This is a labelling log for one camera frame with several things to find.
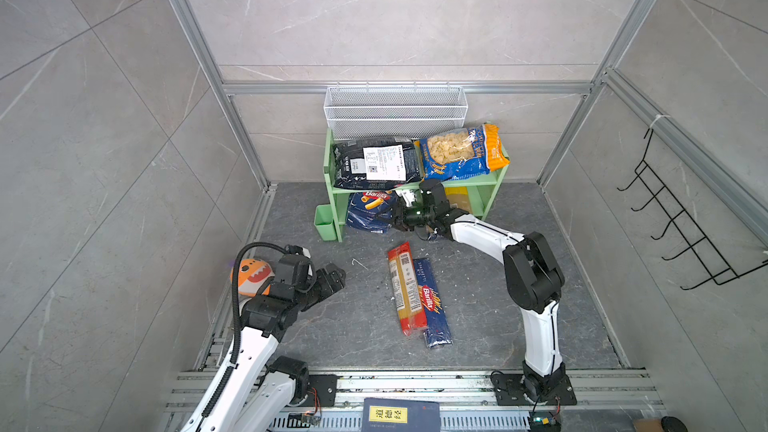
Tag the blue Barilla pasta box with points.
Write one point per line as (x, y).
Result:
(371, 211)

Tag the orange shark plush toy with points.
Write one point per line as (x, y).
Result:
(254, 277)

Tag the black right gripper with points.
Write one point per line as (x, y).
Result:
(400, 212)

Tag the yellow spaghetti packet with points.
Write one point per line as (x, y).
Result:
(458, 197)

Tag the black pasta bag white label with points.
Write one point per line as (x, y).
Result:
(378, 164)

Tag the blue spaghetti packet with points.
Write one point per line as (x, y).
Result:
(437, 333)

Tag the black wire hook rack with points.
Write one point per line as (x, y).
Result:
(680, 219)

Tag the red spaghetti packet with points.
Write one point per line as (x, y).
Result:
(411, 315)

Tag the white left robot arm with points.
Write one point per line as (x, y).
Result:
(251, 388)

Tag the blue orange shell pasta bag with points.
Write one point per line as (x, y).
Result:
(464, 153)

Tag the metal base rail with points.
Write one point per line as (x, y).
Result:
(468, 400)

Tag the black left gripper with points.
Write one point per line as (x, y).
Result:
(326, 287)

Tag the white wire mesh basket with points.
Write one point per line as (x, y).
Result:
(414, 112)

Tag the blue book yellow label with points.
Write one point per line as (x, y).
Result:
(401, 415)

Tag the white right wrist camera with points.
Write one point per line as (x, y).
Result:
(410, 197)

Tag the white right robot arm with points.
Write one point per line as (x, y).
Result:
(533, 279)

